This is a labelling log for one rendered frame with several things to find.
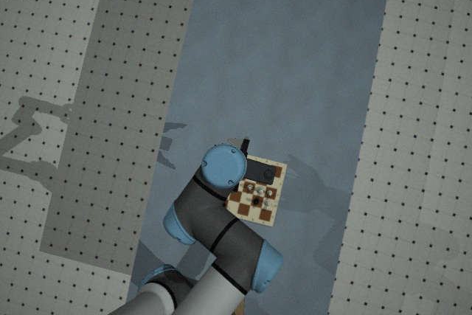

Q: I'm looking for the brown and cream chessboard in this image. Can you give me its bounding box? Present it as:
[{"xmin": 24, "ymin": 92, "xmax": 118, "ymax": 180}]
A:
[{"xmin": 224, "ymin": 155, "xmax": 287, "ymax": 227}]

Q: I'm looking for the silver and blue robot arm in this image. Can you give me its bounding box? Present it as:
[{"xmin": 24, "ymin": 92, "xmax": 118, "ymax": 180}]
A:
[{"xmin": 108, "ymin": 144, "xmax": 283, "ymax": 315}]

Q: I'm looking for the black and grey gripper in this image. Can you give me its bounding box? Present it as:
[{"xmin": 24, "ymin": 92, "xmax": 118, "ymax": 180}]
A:
[{"xmin": 227, "ymin": 136, "xmax": 250, "ymax": 193}]

